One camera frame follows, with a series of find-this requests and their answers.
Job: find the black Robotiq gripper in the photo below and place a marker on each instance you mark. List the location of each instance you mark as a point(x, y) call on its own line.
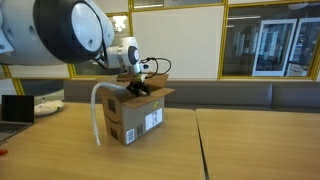
point(137, 84)

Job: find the cardboard shipping box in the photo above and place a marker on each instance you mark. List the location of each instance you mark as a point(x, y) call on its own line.
point(140, 116)

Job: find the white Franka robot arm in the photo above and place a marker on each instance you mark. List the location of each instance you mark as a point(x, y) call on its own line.
point(66, 30)

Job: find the white oblong plush object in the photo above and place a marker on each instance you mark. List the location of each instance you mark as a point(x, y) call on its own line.
point(48, 107)

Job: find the grey upholstered bench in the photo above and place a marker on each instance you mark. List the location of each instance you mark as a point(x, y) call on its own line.
point(233, 95)

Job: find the grey laptop with dark screen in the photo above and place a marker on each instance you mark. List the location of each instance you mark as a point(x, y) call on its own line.
point(16, 108)

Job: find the small red object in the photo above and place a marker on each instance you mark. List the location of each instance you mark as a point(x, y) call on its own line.
point(2, 152)

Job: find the wooden camera mounting plate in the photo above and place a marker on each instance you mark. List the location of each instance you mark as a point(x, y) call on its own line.
point(125, 78)

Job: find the yellow window frame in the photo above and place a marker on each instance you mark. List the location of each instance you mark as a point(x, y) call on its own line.
point(223, 43)

